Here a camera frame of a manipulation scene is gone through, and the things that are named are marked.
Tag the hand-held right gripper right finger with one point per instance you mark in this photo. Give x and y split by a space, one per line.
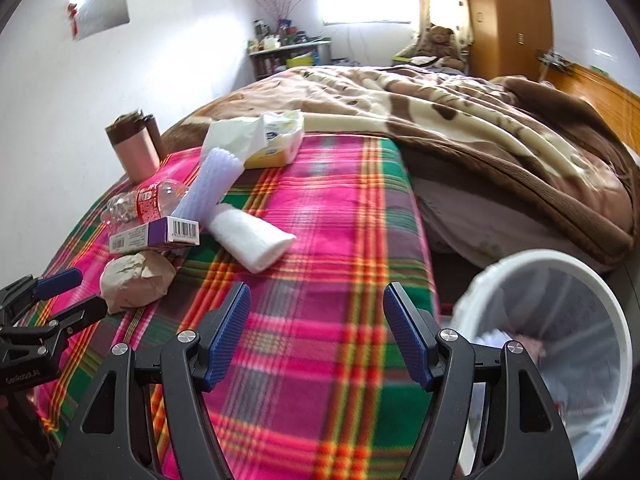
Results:
407 340

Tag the red hanging ornament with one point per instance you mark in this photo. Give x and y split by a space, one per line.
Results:
73 17

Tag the purple white box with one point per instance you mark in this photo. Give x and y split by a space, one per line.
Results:
150 235

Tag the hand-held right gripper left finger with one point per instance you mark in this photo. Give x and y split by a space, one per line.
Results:
227 340

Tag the window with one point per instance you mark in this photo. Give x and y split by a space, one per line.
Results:
365 2

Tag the vase with branches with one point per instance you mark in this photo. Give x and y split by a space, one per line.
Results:
285 22

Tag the cluttered white shelf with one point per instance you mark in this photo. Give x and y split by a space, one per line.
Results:
280 57

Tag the silver wall mirror sheet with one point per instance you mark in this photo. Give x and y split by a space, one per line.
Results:
100 7

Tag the pink green plaid blanket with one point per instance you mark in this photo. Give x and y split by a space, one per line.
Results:
325 240

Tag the brown patterned blanket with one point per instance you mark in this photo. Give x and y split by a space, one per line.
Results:
450 120

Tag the wooden headboard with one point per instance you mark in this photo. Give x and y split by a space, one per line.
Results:
600 90

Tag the white trash bin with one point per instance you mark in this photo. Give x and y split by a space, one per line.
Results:
590 310

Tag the patterned curtain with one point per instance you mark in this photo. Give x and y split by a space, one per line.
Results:
450 10

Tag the brown teddy bear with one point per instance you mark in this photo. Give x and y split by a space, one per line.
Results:
440 42

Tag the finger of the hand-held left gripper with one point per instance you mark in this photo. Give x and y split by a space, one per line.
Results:
80 316
60 281

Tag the pink tumbler with brown lid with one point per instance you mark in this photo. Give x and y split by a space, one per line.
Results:
132 160

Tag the paper wad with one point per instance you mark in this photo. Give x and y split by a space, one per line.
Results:
135 280

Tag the wooden wardrobe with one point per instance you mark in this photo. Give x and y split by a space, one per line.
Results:
505 20

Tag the clear bottle with red label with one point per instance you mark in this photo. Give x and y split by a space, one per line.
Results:
150 205

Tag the white cloth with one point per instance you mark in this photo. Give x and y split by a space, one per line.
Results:
250 240

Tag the lilac ribbed plastic piece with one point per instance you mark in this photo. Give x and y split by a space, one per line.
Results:
215 185

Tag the yellow tissue pack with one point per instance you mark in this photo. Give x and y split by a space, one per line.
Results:
275 145

